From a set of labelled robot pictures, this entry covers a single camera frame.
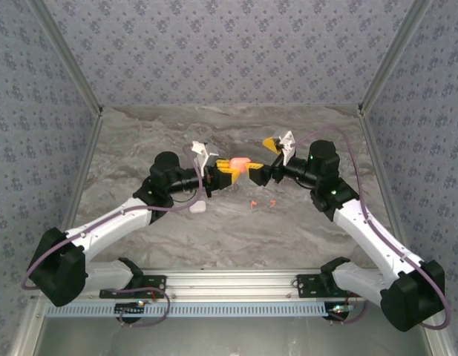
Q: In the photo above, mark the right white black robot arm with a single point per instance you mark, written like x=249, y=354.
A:
x=377, y=237

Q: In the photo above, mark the aluminium frame post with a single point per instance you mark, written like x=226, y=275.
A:
x=393, y=55
x=68, y=55

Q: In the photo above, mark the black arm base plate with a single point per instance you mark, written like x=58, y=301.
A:
x=306, y=287
x=158, y=285

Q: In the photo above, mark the wide aluminium mounting rail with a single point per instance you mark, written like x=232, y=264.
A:
x=232, y=283

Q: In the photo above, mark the grey sheet metal panel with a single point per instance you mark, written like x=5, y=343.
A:
x=232, y=337

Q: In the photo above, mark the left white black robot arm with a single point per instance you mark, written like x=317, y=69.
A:
x=110, y=222

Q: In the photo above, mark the white earbud charging case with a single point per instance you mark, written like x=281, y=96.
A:
x=197, y=207

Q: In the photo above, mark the aluminium table edge rail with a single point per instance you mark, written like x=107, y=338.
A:
x=382, y=185
x=79, y=185

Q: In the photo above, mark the small black circuit board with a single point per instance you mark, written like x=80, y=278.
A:
x=340, y=310
x=130, y=309

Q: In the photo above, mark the salmon pink charging case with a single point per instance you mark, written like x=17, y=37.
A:
x=239, y=163

